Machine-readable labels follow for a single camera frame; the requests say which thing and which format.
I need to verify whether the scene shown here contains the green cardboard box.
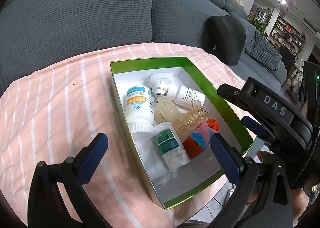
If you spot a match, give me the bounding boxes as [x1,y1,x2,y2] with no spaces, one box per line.
[110,57,253,209]

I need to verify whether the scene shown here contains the grey knitted blanket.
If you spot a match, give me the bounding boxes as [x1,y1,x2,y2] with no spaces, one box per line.
[245,31,282,71]

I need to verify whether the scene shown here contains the translucent cream plastic clip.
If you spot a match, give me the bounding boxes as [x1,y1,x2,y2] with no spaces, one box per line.
[154,96,182,124]

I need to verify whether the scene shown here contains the green potted plant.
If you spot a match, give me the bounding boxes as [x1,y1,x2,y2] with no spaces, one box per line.
[248,8,273,37]

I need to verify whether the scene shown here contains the dark display shelf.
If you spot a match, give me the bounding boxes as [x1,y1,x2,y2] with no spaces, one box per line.
[268,16,305,58]

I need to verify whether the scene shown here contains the white bottle blue orange label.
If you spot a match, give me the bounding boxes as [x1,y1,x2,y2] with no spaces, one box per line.
[125,85,155,141]

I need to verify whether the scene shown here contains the white plug adapter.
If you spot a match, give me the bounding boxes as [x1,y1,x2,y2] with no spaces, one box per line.
[149,73,174,98]

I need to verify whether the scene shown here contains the black headrest cushion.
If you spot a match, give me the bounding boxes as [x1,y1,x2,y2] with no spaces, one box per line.
[201,16,246,66]

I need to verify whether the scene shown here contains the grey sofa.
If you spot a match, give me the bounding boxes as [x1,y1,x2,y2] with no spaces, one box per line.
[0,0,288,94]

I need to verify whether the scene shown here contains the person's right hand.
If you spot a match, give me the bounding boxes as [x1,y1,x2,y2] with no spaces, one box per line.
[246,150,311,218]

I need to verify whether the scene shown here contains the white bottle green label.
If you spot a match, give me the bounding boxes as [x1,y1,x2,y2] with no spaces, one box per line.
[153,122,190,171]

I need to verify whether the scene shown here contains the pink striped cloth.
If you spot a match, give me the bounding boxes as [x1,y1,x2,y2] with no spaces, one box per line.
[1,43,244,227]

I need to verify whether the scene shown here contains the white bottle black text label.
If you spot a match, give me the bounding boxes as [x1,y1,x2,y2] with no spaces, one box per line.
[172,85,206,109]

